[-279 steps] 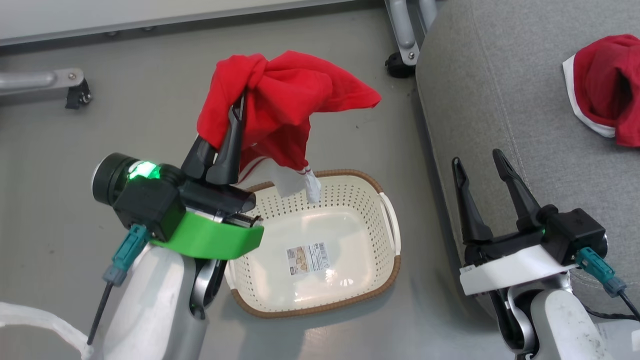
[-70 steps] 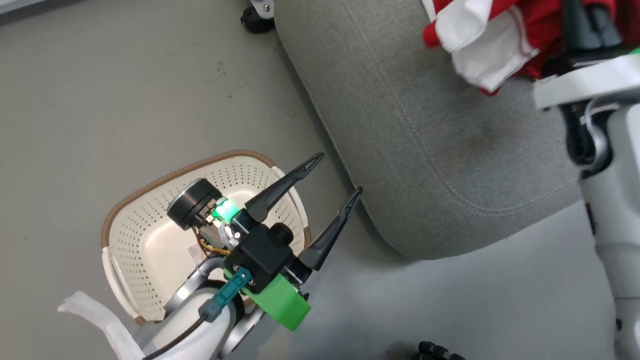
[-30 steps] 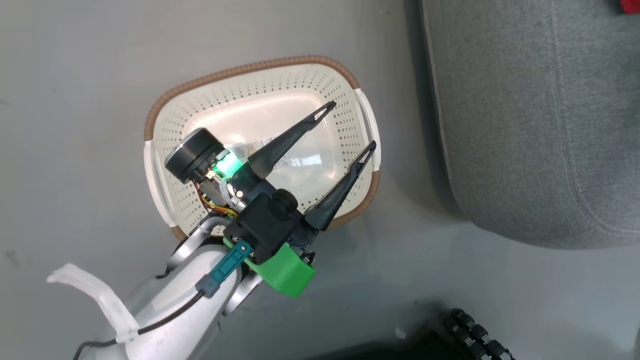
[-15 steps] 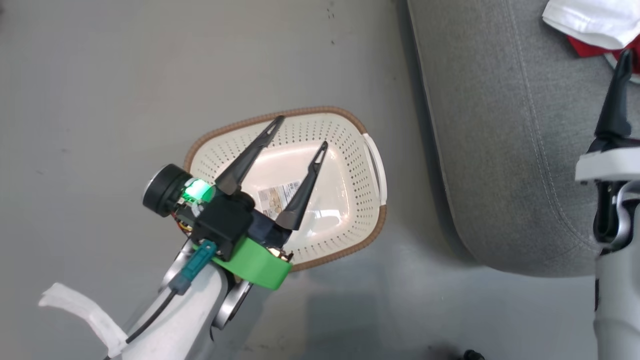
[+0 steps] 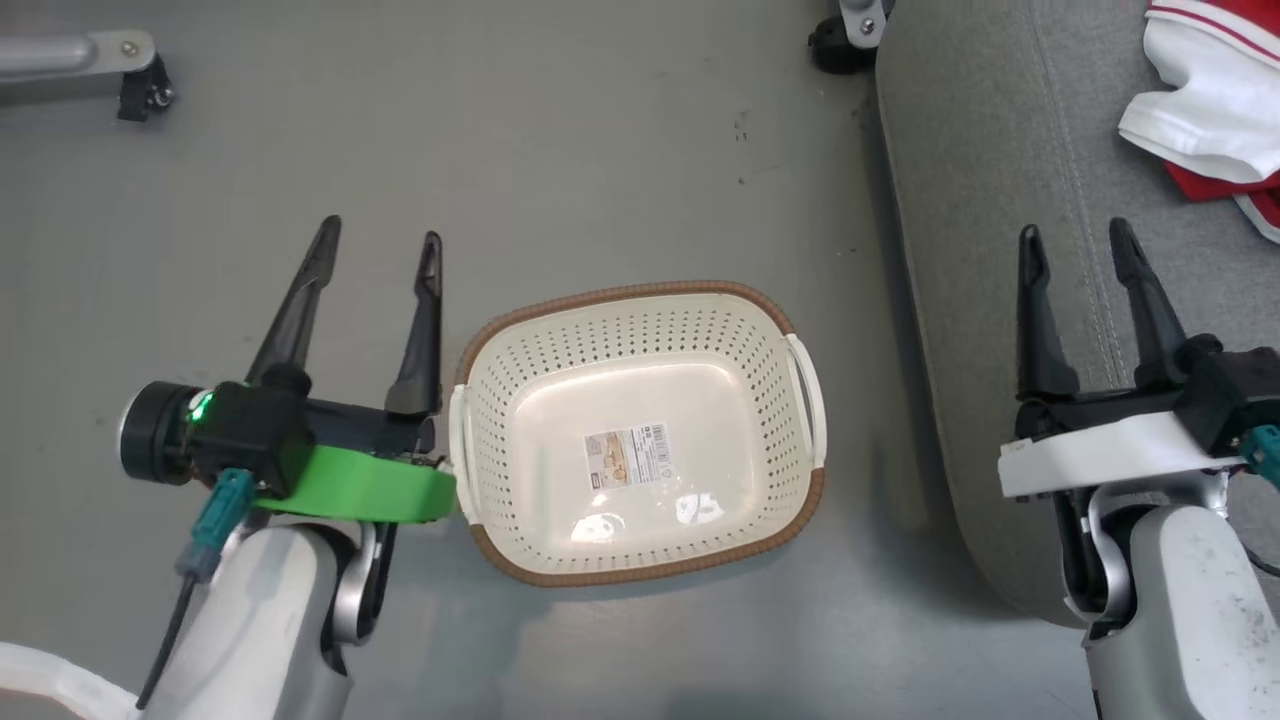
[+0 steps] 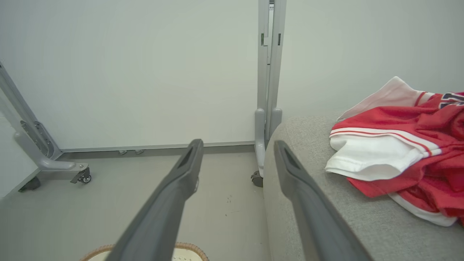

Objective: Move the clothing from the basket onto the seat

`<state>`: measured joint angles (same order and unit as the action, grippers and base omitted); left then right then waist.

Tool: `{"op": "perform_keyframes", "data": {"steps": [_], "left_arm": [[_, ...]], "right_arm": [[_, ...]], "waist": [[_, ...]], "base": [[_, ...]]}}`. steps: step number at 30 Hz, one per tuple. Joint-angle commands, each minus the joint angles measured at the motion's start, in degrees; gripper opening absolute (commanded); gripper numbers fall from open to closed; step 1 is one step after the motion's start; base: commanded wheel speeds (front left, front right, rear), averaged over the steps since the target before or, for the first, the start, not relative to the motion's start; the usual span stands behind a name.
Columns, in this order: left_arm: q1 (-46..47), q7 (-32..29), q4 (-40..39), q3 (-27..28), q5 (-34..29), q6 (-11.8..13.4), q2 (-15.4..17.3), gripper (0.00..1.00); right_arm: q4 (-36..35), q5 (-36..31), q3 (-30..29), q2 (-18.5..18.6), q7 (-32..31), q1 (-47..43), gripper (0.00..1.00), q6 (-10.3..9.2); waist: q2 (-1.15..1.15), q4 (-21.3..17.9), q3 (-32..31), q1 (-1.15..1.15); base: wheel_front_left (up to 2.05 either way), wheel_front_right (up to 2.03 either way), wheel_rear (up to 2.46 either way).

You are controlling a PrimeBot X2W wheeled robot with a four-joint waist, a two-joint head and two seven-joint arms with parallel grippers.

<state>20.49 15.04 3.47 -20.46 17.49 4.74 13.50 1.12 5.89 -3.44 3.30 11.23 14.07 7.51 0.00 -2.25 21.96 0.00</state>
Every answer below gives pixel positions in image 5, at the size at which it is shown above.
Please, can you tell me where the right black cable teal connector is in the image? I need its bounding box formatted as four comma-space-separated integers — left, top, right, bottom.
1240, 425, 1280, 579

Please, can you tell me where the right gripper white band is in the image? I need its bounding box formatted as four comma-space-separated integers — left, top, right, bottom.
998, 218, 1252, 500

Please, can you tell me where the grey fabric sofa seat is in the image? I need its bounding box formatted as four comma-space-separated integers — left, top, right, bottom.
875, 0, 1280, 631

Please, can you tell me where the left black cable teal connector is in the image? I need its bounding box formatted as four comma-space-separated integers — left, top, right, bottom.
133, 468, 257, 711

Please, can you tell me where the paper label sticker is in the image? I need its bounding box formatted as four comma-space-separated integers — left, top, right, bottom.
583, 422, 673, 491

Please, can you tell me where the cream perforated basket brown rim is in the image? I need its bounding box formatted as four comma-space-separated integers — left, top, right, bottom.
448, 280, 829, 589

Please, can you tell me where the white fabric cable sleeve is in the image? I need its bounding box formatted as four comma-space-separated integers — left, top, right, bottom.
0, 643, 141, 720

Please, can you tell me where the grey metal leg with caster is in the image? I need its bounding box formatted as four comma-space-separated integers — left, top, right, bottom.
808, 0, 897, 77
0, 30, 177, 124

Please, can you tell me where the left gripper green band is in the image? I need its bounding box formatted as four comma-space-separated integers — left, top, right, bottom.
120, 215, 459, 527

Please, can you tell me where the black cable teal connector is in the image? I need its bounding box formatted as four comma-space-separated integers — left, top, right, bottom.
133, 468, 257, 711
1240, 425, 1280, 579

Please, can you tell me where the red white striped-collar garment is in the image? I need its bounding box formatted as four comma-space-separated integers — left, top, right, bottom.
1118, 0, 1280, 245

